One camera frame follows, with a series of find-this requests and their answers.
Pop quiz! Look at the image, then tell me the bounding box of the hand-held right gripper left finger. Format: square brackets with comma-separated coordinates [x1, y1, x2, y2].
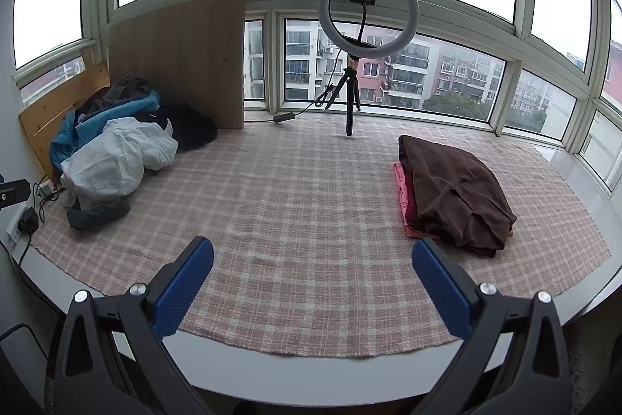
[46, 236, 234, 415]

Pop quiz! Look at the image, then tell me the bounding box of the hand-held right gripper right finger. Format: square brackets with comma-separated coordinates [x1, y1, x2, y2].
[411, 238, 577, 415]

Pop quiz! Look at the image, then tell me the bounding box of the black plug adapter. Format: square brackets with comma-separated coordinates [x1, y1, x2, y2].
[18, 207, 40, 233]

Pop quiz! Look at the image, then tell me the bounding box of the white power strip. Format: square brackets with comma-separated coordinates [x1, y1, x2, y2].
[5, 203, 35, 247]

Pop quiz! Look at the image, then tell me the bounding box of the dark grey padded jacket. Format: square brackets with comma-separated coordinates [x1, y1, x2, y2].
[67, 201, 132, 231]

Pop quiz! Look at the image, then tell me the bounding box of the knotty pine wooden panel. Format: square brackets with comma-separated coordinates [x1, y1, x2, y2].
[18, 40, 112, 182]

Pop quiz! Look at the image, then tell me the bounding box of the pink garment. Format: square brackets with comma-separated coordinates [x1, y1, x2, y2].
[393, 162, 513, 240]

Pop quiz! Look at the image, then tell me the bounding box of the brown garment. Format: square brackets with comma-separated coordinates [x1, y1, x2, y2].
[397, 135, 518, 257]

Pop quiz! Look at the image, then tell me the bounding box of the white garment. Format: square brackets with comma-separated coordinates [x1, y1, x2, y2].
[61, 117, 180, 208]

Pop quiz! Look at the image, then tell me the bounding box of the blue garment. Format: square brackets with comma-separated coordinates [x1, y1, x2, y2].
[50, 90, 161, 173]

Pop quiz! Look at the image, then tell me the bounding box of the pink plaid blanket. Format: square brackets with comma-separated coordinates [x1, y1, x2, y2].
[29, 114, 612, 358]

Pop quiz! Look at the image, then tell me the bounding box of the dark crumpled garment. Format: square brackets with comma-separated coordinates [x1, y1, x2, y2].
[78, 76, 155, 117]

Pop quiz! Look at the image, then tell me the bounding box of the black garment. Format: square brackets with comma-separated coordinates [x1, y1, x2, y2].
[136, 103, 218, 151]

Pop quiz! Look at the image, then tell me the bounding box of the black tripod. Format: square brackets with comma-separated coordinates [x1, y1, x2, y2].
[323, 54, 363, 137]

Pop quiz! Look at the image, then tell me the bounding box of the light wooden board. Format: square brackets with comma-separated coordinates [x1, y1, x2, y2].
[108, 0, 248, 131]

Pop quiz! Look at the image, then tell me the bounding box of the black cable with inline switch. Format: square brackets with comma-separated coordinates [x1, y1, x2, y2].
[243, 82, 341, 124]

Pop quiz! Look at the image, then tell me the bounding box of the white ring light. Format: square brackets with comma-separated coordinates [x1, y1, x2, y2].
[318, 0, 420, 57]

